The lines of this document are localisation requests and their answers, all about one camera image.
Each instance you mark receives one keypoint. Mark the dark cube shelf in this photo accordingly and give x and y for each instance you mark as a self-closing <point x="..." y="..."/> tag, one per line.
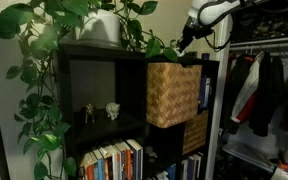
<point x="98" y="76"/>

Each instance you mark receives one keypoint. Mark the green pothos plant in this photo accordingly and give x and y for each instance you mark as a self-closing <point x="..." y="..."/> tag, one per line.
<point x="39" y="26"/>

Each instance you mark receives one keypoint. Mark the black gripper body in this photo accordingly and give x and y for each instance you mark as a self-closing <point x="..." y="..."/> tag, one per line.
<point x="190" y="33"/>

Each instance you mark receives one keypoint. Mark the row of books lower left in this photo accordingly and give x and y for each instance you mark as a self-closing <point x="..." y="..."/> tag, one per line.
<point x="113" y="160"/>

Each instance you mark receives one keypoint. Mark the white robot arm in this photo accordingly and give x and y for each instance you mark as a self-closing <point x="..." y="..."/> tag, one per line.
<point x="203" y="15"/>

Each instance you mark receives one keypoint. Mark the white elephant figurine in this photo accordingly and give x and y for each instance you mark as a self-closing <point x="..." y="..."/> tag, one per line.
<point x="112" y="110"/>

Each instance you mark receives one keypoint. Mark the books in upper right cube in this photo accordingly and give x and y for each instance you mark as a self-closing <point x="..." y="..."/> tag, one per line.
<point x="204" y="92"/>

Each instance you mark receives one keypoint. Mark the books bottom right cube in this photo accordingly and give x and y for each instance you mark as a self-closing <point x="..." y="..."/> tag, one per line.
<point x="189" y="169"/>

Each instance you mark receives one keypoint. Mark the white plant pot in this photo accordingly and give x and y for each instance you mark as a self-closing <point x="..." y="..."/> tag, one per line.
<point x="100" y="28"/>

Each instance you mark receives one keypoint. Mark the woven basket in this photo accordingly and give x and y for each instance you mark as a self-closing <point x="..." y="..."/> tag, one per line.
<point x="172" y="93"/>
<point x="195" y="132"/>

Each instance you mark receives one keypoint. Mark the black hanging jacket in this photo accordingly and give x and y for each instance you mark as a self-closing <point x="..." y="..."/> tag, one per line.
<point x="270" y="93"/>

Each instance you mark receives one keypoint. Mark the white red jacket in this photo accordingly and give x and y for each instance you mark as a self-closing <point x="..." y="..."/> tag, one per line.
<point x="245" y="102"/>

